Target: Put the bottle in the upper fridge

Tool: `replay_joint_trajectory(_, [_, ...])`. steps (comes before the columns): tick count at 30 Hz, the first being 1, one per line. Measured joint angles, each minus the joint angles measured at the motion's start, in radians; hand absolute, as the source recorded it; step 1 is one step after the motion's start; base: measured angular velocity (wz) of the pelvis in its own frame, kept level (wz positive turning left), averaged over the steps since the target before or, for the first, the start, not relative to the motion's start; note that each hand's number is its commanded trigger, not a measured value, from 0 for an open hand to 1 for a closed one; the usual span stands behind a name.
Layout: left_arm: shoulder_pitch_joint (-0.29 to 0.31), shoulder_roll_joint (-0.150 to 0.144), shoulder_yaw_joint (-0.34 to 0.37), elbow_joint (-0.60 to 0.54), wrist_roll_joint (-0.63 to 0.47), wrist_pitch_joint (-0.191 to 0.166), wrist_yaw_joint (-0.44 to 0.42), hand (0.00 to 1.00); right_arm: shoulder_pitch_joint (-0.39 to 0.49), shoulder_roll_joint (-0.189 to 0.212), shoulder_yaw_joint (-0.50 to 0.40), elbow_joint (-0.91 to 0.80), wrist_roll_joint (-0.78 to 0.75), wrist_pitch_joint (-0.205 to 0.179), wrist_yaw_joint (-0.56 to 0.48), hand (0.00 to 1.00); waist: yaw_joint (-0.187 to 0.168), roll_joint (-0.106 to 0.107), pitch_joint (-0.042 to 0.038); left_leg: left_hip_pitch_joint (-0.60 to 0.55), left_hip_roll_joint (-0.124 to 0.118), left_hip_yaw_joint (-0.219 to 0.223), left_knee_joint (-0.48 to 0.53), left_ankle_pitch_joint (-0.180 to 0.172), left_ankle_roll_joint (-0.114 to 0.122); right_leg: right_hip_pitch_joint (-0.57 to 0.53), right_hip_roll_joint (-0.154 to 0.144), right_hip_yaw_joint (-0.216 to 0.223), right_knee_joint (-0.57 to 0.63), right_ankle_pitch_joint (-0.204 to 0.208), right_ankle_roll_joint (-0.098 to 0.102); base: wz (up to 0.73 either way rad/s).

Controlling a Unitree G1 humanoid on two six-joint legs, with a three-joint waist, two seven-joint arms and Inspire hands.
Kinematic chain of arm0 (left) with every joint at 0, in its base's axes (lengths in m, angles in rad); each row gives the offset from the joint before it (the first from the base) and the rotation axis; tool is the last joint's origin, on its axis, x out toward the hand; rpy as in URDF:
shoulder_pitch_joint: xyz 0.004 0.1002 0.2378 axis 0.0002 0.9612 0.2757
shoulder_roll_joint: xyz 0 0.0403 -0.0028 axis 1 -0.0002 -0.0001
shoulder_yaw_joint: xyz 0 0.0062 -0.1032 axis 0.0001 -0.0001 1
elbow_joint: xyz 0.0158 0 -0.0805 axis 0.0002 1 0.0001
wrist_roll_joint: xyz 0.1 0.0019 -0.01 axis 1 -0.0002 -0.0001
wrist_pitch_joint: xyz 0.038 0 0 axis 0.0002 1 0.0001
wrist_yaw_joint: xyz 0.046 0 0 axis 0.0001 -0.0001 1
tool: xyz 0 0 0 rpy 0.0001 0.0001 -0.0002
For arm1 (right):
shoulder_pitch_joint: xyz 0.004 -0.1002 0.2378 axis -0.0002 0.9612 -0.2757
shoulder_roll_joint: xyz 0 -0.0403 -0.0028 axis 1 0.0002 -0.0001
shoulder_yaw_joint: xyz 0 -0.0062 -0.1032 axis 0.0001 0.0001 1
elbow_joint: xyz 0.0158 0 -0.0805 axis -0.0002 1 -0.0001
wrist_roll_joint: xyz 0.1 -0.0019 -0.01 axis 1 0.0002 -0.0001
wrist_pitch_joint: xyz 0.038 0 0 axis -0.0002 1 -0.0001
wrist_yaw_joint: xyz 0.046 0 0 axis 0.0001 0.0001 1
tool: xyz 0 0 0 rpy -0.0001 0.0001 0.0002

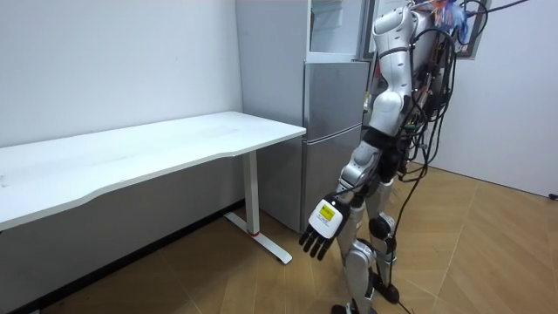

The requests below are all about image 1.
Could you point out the black plug on floor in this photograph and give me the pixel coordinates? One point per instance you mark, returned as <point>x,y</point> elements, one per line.
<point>553,196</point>

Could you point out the grey fridge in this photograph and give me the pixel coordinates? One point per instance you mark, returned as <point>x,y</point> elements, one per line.
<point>331,104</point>

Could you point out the robot body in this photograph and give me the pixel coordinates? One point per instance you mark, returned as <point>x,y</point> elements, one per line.
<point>429,74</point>

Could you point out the robot legs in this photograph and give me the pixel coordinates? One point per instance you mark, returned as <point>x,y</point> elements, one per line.
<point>359,261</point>

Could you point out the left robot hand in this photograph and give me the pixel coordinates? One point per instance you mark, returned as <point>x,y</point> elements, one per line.
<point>326,218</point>

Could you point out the dark framed wall poster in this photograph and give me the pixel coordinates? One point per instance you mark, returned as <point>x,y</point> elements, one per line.
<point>474,43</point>

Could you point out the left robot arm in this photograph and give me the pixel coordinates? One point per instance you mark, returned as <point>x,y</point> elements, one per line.
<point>392,65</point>

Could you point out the white desk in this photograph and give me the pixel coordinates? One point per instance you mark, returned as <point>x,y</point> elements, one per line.
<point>131,148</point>

